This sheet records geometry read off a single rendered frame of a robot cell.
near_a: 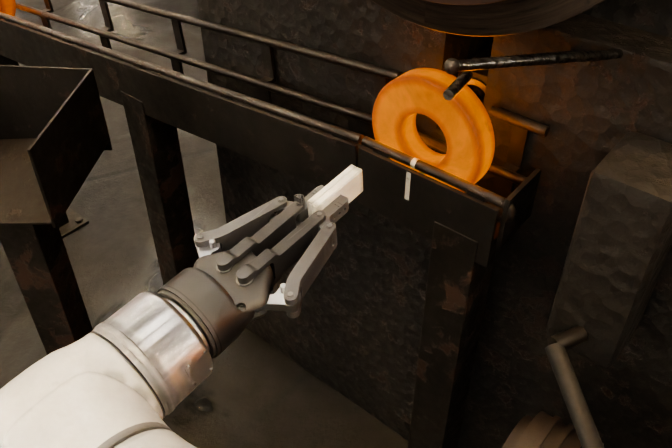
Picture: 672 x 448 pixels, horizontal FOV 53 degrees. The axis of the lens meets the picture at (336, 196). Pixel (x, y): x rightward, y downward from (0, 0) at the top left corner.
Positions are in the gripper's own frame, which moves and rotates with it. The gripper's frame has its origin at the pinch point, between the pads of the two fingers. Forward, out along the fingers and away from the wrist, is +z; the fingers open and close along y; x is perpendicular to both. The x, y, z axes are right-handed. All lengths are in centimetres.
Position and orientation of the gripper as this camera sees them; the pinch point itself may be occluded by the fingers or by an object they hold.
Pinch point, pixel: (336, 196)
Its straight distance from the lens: 68.0
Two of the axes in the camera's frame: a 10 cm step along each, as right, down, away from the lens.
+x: -0.6, -7.4, -6.7
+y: 7.7, 3.9, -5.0
